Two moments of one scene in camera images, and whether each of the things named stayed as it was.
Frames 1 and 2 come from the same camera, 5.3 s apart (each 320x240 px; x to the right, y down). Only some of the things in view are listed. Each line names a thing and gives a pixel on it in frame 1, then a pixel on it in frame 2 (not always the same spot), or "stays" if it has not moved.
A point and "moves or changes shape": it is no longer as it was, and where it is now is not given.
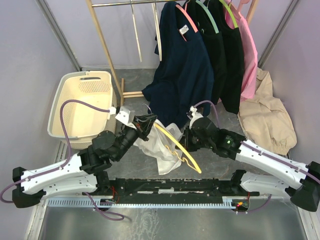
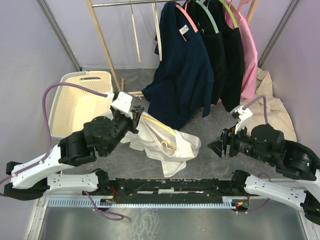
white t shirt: x=162 y=147 moves or changes shape
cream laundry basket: x=82 y=121 stays
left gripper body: x=140 y=129 -> x=126 y=124
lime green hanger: x=230 y=12 stays
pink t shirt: x=250 y=72 stays
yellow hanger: x=197 y=170 moves or changes shape
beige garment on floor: x=265 y=118 stays
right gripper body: x=192 y=142 -> x=240 y=142
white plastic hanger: x=136 y=31 stays
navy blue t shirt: x=183 y=83 stays
